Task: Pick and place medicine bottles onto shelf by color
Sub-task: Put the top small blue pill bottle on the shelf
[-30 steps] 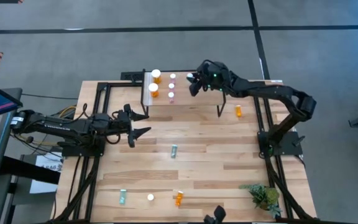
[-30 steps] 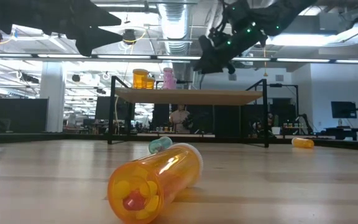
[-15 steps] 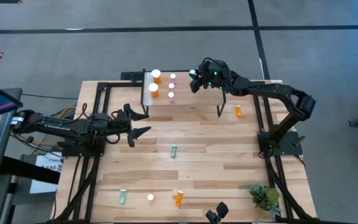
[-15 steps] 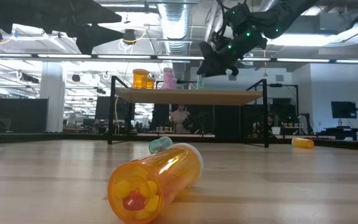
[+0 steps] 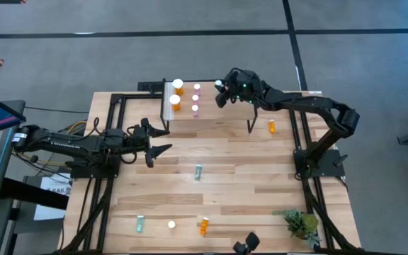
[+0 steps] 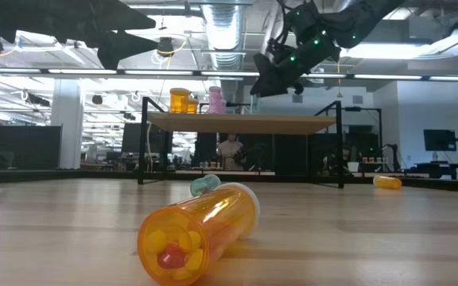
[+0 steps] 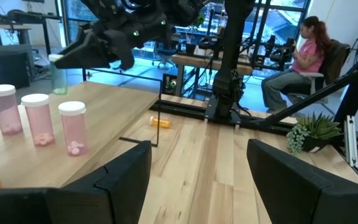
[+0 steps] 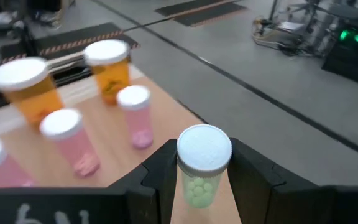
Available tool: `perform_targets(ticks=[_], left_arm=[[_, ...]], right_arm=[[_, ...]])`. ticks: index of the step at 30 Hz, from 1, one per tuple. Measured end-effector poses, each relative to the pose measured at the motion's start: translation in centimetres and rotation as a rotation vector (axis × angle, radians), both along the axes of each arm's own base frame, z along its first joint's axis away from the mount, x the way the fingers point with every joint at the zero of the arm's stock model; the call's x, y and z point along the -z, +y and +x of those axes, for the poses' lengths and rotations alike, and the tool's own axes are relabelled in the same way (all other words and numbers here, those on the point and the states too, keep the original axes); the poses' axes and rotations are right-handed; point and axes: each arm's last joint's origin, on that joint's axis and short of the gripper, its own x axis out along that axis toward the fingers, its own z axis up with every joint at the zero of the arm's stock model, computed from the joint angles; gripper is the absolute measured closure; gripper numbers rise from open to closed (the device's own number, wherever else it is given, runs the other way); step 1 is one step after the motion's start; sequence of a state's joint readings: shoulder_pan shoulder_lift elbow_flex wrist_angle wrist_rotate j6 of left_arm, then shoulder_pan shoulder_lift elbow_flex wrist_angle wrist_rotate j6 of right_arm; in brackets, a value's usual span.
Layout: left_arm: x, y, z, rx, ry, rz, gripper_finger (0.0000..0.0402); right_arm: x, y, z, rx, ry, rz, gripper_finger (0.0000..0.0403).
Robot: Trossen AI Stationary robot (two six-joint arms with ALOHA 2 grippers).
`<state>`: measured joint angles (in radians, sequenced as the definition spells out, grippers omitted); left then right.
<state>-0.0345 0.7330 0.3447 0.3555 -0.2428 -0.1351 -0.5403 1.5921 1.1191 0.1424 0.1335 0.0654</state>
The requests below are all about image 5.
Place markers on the pink medicine bottle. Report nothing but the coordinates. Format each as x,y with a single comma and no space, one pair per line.
197,88
195,99
195,110

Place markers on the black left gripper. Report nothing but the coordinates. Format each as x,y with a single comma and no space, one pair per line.
142,140

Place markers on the black stand beam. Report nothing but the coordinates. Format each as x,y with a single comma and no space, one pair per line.
34,195

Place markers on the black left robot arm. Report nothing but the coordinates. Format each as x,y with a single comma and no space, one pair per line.
66,143

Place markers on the long orange medicine bottle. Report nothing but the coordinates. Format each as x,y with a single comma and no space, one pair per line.
204,226

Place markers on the black power strip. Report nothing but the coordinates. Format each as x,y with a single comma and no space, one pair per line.
149,86

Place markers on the small orange medicine bottle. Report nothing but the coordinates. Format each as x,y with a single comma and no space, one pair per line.
271,126

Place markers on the small white-capped medicine bottle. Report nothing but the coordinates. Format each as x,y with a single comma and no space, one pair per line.
171,224

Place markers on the large orange medicine bottle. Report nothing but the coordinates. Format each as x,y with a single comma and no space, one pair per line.
175,102
178,86

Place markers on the wooden shelf with black legs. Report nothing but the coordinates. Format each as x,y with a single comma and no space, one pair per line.
232,111

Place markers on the white paper sheet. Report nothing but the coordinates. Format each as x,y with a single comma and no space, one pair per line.
53,182

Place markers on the green artificial succulent plant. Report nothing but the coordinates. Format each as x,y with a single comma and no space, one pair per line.
301,225

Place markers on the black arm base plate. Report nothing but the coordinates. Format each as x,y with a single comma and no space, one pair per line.
94,171
328,164

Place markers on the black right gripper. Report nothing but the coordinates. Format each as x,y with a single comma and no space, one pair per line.
230,86

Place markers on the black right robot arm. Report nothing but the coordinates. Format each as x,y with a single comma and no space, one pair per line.
303,102

